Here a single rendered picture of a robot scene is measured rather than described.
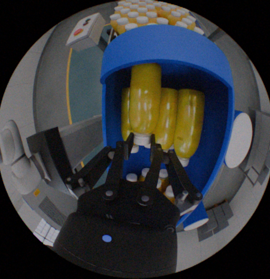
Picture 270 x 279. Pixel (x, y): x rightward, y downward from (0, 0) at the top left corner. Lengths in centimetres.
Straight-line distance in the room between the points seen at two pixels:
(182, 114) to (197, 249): 541
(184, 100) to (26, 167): 66
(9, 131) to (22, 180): 24
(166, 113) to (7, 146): 64
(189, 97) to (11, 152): 67
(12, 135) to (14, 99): 243
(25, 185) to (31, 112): 258
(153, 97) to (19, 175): 62
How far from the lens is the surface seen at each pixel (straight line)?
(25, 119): 293
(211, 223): 353
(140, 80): 19
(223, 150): 15
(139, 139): 21
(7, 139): 57
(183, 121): 21
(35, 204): 175
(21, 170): 58
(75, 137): 72
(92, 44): 45
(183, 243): 522
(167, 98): 23
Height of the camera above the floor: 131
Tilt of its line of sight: 70 degrees down
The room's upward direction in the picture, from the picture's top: 161 degrees counter-clockwise
